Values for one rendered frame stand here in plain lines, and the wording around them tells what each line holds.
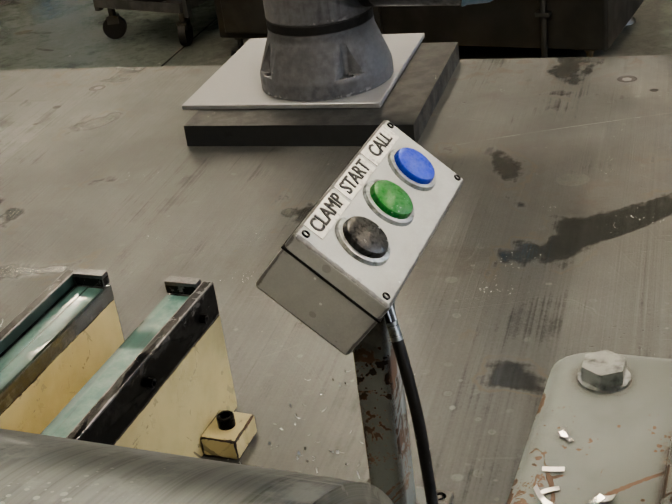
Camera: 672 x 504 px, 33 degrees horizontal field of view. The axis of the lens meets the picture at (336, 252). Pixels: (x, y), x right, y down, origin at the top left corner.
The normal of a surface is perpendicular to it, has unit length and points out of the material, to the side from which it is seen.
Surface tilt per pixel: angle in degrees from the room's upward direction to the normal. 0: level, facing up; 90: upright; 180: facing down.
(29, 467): 17
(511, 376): 0
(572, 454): 0
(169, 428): 90
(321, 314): 90
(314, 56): 70
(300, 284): 90
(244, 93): 0
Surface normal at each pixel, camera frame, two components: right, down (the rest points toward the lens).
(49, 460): 0.01, -0.99
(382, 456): -0.34, 0.48
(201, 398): 0.93, 0.07
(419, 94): -0.12, -0.87
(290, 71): -0.49, 0.15
